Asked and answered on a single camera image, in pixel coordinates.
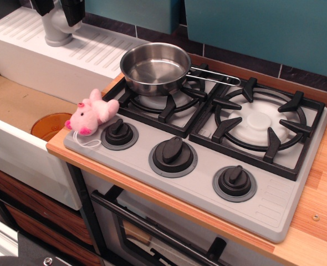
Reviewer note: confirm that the black right burner grate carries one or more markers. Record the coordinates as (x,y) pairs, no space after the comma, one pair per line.
(284,159)

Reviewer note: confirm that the grey toy faucet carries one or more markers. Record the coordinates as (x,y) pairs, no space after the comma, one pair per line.
(57,31)

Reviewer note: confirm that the black left burner grate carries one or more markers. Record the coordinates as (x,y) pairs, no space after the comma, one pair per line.
(176,113)

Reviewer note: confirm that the white right burner cap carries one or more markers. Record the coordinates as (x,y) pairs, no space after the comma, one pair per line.
(257,117)

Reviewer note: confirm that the teal cabinet right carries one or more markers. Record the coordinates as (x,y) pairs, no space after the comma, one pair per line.
(292,33)

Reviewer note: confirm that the stainless steel pan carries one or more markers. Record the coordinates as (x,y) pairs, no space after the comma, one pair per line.
(161,69)

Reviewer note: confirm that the wooden drawer fronts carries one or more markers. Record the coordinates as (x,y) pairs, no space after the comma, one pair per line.
(59,227)

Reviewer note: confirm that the pink stuffed pig toy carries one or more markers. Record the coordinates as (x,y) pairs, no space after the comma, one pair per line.
(91,113)

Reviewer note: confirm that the white toy sink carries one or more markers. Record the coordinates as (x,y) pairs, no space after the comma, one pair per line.
(37,80)

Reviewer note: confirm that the black burner grate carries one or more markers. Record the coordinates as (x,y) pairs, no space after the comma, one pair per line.
(284,159)
(176,113)

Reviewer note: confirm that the black right stove knob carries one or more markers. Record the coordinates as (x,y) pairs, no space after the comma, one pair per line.
(234,184)

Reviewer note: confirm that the grey toy stove top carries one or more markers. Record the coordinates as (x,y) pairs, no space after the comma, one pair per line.
(268,213)

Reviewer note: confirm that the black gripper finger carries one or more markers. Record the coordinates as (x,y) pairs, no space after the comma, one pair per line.
(74,11)
(43,7)

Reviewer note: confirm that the black left stove knob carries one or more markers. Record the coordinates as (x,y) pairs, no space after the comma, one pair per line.
(119,136)

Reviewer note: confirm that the toy oven door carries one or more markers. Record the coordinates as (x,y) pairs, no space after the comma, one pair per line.
(191,233)

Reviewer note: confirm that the black oven door handle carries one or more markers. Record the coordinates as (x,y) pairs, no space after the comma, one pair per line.
(151,243)

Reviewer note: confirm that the black middle stove knob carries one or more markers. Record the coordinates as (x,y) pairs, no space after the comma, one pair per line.
(173,158)

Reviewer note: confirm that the black stove knob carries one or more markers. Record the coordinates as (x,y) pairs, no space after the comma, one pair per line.
(119,136)
(234,184)
(173,158)

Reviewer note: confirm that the orange plastic bowl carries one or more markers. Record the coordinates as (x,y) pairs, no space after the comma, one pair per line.
(48,126)

